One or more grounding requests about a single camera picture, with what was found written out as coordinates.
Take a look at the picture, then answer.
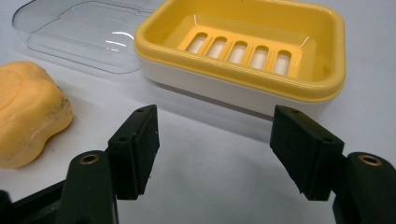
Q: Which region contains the yellow and white soap dish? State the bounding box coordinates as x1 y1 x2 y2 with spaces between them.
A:
134 0 347 122

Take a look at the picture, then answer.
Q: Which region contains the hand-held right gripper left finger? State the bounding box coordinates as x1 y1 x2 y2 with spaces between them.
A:
107 104 161 201

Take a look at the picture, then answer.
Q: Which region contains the yellow soap bar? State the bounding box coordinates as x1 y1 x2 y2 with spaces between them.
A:
0 61 75 170

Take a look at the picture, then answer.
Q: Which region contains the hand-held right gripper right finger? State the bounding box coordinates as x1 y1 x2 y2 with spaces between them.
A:
269 105 346 202

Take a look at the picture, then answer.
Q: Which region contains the clear plastic soap dish lid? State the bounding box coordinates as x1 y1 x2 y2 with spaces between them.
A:
11 0 163 75

